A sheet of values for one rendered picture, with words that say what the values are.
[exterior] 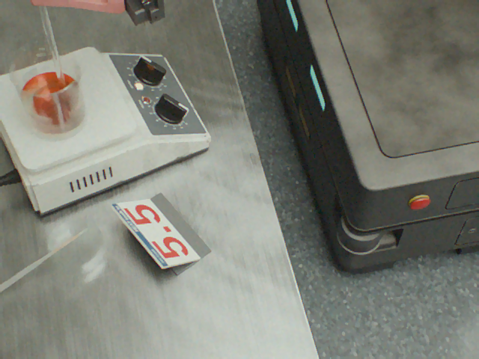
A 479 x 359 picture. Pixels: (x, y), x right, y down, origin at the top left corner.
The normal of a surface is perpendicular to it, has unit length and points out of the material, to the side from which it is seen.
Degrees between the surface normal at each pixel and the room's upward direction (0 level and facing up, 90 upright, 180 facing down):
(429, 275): 0
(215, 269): 0
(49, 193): 90
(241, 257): 0
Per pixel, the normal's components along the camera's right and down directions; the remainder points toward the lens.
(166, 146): 0.44, 0.77
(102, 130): 0.02, -0.51
